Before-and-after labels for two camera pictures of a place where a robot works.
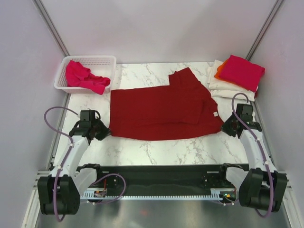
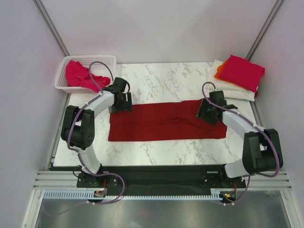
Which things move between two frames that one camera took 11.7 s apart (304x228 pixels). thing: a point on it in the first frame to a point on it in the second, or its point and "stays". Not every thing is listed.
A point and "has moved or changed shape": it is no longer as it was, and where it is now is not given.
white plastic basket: [103, 65] stays
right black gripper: [225, 127] to [204, 105]
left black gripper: [105, 133] to [126, 106]
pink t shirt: [79, 76] stays
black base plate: [158, 179] stays
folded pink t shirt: [243, 72] stays
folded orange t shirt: [216, 75] stays
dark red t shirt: [184, 109] has moved or changed shape
